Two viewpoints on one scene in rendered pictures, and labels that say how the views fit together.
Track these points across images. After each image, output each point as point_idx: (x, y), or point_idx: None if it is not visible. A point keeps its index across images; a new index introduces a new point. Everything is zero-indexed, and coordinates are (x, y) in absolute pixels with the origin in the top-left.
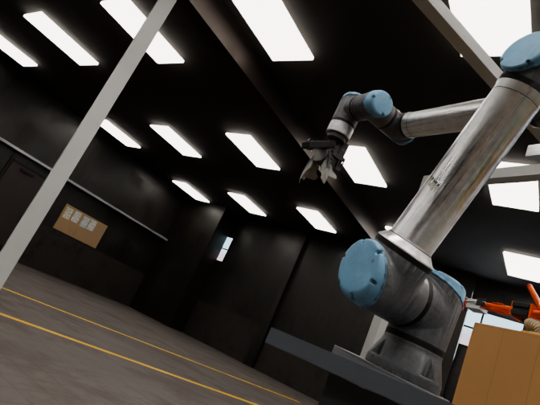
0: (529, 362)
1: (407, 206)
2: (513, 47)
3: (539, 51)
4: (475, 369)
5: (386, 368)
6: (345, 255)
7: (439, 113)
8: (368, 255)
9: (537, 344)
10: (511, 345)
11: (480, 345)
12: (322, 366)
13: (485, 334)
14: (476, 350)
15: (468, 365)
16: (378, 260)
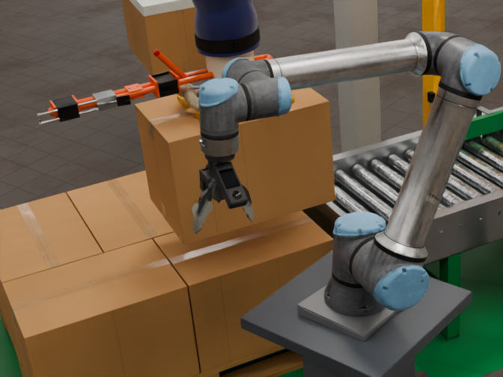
0: (239, 152)
1: (415, 223)
2: (474, 71)
3: (497, 81)
4: (191, 185)
5: (380, 310)
6: (389, 288)
7: (329, 76)
8: (416, 279)
9: (239, 133)
10: None
11: (185, 161)
12: (410, 359)
13: (186, 149)
14: (184, 168)
15: (182, 185)
16: (427, 278)
